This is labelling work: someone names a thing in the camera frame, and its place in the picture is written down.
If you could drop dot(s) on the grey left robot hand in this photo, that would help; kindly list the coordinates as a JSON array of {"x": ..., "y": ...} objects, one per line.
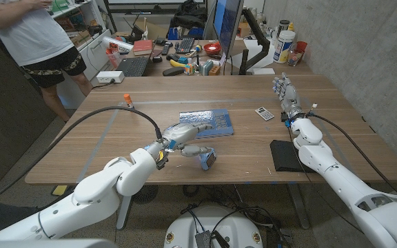
[{"x": 181, "y": 132}]

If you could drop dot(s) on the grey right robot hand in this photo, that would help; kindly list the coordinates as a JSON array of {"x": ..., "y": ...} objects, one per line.
[{"x": 289, "y": 100}]

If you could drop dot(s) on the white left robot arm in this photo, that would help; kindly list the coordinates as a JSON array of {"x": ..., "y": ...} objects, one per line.
[{"x": 95, "y": 196}]

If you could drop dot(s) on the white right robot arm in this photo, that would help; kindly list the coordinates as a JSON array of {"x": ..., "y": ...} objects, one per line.
[{"x": 343, "y": 186}]

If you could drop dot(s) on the orange capped glue stick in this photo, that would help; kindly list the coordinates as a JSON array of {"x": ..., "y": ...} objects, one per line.
[{"x": 127, "y": 100}]

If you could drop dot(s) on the black TV remote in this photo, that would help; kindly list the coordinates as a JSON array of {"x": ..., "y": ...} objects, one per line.
[{"x": 165, "y": 49}]

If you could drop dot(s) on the white pocket calculator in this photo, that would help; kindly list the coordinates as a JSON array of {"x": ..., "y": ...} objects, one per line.
[{"x": 264, "y": 113}]

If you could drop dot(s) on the blue hardcover book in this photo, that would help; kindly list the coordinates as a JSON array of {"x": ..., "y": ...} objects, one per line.
[{"x": 212, "y": 118}]

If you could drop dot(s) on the flat white box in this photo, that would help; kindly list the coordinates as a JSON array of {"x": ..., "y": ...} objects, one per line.
[{"x": 263, "y": 71}]

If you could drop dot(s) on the clear glass jar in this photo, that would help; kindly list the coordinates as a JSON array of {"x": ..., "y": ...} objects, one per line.
[{"x": 294, "y": 58}]

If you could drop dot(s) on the white canister blue label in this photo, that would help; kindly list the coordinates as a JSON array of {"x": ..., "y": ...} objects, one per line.
[{"x": 283, "y": 46}]

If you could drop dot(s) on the red cup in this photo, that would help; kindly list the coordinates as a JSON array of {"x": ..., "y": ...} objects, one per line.
[{"x": 302, "y": 45}]

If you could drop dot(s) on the black flat wallet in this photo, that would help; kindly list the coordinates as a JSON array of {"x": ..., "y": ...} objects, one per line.
[{"x": 283, "y": 155}]

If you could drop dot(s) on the black oval case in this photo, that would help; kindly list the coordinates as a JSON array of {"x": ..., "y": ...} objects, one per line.
[{"x": 172, "y": 71}]

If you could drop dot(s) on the colourful puzzle cube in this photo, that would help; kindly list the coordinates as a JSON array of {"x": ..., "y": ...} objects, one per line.
[{"x": 189, "y": 69}]

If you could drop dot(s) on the yellow banana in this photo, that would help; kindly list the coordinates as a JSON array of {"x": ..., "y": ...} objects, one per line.
[{"x": 176, "y": 63}]

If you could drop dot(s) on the orange brick block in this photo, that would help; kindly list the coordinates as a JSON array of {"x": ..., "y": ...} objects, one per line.
[{"x": 214, "y": 71}]

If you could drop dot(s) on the teal plastic item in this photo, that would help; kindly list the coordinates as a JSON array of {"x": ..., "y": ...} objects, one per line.
[{"x": 207, "y": 67}]

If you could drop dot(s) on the black round floor fan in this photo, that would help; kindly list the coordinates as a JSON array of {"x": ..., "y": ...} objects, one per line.
[{"x": 147, "y": 195}]

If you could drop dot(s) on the yellow bottle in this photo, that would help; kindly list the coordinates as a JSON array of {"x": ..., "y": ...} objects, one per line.
[{"x": 291, "y": 27}]

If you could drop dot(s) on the black computer mouse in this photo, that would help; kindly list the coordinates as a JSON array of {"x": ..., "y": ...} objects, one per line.
[{"x": 157, "y": 59}]

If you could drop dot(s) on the black laptop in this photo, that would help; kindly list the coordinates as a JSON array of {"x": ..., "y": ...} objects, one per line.
[{"x": 134, "y": 66}]

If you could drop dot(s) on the black keyboard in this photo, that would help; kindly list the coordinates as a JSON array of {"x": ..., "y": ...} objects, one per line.
[{"x": 184, "y": 45}]

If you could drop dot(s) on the red bowl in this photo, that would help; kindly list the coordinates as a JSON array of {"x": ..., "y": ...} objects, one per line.
[{"x": 212, "y": 48}]

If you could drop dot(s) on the white power strip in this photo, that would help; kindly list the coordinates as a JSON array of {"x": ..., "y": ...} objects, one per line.
[{"x": 110, "y": 76}]

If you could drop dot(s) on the red book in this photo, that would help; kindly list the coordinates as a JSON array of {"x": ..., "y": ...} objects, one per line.
[{"x": 142, "y": 46}]

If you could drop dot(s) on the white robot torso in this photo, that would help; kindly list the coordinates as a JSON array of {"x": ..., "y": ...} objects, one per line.
[{"x": 219, "y": 220}]

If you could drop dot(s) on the computer monitor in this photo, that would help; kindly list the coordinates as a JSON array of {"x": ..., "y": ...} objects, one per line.
[{"x": 227, "y": 24}]

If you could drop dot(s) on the grey metal table leg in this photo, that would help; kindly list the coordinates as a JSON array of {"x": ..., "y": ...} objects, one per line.
[
  {"x": 123, "y": 213},
  {"x": 298, "y": 206}
]

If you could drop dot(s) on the cardboard box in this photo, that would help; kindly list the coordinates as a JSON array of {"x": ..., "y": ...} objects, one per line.
[{"x": 155, "y": 30}]

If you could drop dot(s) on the white rolled tube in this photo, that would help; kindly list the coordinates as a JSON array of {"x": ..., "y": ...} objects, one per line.
[{"x": 117, "y": 44}]

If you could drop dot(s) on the white shelf unit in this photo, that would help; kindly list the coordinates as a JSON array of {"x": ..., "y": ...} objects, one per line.
[{"x": 96, "y": 51}]

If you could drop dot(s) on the black backpack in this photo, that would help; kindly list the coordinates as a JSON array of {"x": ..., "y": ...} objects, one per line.
[{"x": 188, "y": 15}]

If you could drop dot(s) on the whiteboard on black stand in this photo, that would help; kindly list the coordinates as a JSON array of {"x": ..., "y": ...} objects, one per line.
[{"x": 150, "y": 1}]

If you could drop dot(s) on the yellow floor item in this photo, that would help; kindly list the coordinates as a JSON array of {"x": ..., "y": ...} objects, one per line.
[{"x": 59, "y": 190}]

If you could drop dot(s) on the person in white t-shirt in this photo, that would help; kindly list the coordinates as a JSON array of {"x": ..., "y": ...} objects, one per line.
[{"x": 29, "y": 34}]

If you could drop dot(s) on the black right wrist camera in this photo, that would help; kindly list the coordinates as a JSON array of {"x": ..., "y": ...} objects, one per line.
[{"x": 285, "y": 120}]

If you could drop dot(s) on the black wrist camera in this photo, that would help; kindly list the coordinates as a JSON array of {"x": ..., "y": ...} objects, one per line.
[
  {"x": 162, "y": 160},
  {"x": 285, "y": 120}
]

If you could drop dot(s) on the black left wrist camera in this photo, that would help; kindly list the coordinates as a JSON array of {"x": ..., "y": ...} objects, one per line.
[{"x": 162, "y": 160}]

